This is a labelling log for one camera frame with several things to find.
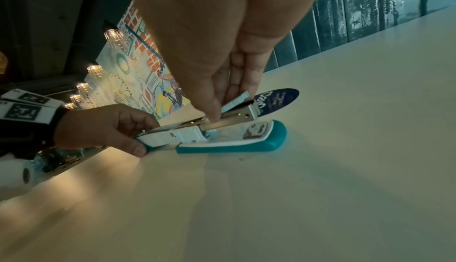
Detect person's left hand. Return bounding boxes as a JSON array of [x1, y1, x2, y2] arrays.
[[53, 103, 161, 158]]

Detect person's right hand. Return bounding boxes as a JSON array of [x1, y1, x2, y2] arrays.
[[123, 0, 330, 123]]

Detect pale blue staple strip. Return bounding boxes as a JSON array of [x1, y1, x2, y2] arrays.
[[221, 91, 250, 114]]

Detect teal and white stapler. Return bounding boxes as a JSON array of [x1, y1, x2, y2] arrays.
[[134, 97, 288, 155]]

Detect colourful illustrated poster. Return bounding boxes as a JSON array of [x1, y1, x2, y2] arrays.
[[84, 0, 207, 122]]

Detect black wrist band with markers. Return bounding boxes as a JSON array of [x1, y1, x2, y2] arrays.
[[0, 88, 69, 159]]

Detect white paper roll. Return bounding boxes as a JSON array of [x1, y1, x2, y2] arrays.
[[0, 159, 36, 191]]

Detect dark blue oval sticker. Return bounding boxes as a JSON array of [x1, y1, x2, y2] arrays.
[[254, 87, 300, 114]]

